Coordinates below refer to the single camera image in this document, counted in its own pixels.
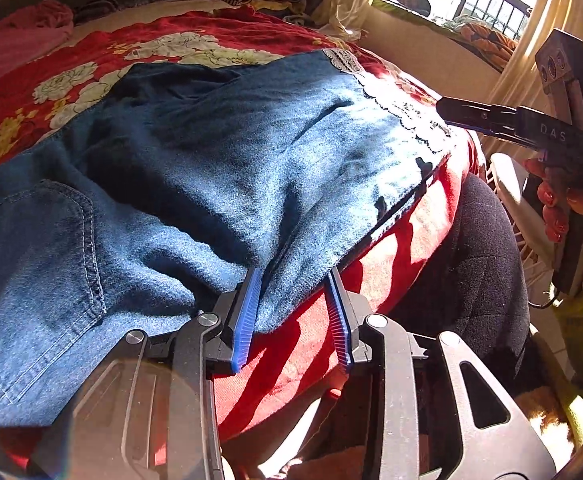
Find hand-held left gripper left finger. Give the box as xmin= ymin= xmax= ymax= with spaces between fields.
xmin=26 ymin=266 xmax=263 ymax=480

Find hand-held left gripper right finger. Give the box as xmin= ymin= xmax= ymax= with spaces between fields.
xmin=324 ymin=269 xmax=557 ymax=480

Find person's black-clothed legs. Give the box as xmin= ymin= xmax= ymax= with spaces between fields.
xmin=316 ymin=170 xmax=532 ymax=480

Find dark patterned cloth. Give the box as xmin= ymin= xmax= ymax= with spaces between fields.
xmin=74 ymin=0 xmax=122 ymax=26

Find blue denim pants lace trim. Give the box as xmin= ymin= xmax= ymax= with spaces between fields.
xmin=0 ymin=49 xmax=467 ymax=428

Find pink blanket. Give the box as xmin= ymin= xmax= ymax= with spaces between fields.
xmin=0 ymin=0 xmax=74 ymax=98

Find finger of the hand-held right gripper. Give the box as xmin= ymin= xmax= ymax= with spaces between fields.
xmin=436 ymin=96 xmax=521 ymax=137

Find brown fuzzy cloth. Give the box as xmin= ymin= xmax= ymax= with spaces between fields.
xmin=516 ymin=385 xmax=578 ymax=456

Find colourful cloth on windowsill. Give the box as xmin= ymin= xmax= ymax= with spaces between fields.
xmin=451 ymin=15 xmax=517 ymax=72

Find white plastic basket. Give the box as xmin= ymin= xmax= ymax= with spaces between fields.
xmin=489 ymin=152 xmax=562 ymax=306

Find beige bed sheet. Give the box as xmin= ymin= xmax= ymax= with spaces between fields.
xmin=68 ymin=0 xmax=272 ymax=36

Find red floral blanket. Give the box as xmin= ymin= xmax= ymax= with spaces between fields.
xmin=0 ymin=10 xmax=487 ymax=471

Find zebra striped yellow blanket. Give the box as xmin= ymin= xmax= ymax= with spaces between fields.
xmin=221 ymin=0 xmax=312 ymax=20

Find person's right hand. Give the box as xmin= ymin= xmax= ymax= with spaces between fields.
xmin=524 ymin=157 xmax=583 ymax=272

